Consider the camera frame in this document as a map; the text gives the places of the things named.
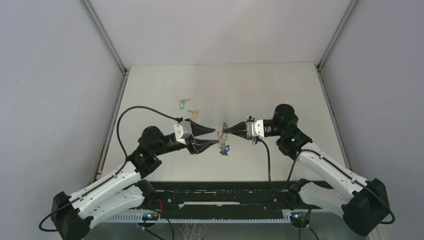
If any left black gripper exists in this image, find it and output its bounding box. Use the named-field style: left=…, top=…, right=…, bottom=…
left=153, top=118, right=218, bottom=156

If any blue tag key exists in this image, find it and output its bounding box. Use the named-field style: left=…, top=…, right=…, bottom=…
left=219, top=145, right=230, bottom=156

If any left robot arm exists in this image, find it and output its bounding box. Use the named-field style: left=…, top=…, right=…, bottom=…
left=50, top=118, right=218, bottom=240

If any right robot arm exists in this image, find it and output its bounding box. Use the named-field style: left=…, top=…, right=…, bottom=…
left=223, top=103, right=396, bottom=237

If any orange tag key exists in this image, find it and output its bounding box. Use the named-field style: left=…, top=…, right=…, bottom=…
left=188, top=109, right=199, bottom=121

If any green tag key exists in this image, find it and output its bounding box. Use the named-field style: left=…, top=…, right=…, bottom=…
left=179, top=98, right=191, bottom=110

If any left circuit board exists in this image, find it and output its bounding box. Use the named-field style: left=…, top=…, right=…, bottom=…
left=141, top=212, right=160, bottom=223

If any circuit board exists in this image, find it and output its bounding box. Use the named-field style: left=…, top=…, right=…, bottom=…
left=290, top=212, right=311, bottom=224
left=141, top=212, right=160, bottom=223

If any right circuit board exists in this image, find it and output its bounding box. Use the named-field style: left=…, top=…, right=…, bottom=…
left=290, top=212, right=311, bottom=224

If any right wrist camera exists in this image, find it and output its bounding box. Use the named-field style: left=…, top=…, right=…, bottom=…
left=246, top=119, right=265, bottom=141

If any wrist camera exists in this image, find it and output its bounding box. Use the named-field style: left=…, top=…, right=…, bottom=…
left=246, top=119, right=265, bottom=141
left=173, top=120, right=193, bottom=145

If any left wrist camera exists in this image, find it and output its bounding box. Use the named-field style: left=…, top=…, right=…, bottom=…
left=173, top=120, right=193, bottom=145

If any left camera cable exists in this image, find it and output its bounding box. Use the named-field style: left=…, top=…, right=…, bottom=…
left=116, top=105, right=184, bottom=160

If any camera cable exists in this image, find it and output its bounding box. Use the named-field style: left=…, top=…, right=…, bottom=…
left=116, top=105, right=184, bottom=160
left=257, top=139, right=397, bottom=225

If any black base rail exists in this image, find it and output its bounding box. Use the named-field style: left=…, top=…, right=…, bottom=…
left=142, top=181, right=311, bottom=218

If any right camera cable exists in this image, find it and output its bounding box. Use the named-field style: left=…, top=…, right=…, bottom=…
left=257, top=139, right=397, bottom=225

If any white cable duct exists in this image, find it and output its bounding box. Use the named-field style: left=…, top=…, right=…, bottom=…
left=102, top=211, right=293, bottom=224

